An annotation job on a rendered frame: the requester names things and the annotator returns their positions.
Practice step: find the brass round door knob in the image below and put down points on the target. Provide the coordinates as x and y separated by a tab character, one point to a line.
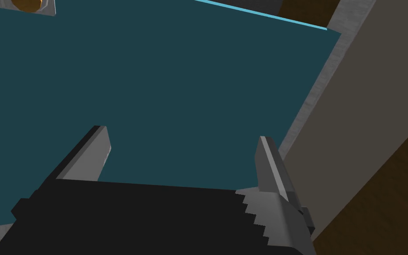
27	5

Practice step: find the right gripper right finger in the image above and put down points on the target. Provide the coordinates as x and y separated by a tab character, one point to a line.
274	173

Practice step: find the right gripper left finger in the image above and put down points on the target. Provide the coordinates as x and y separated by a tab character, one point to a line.
87	159

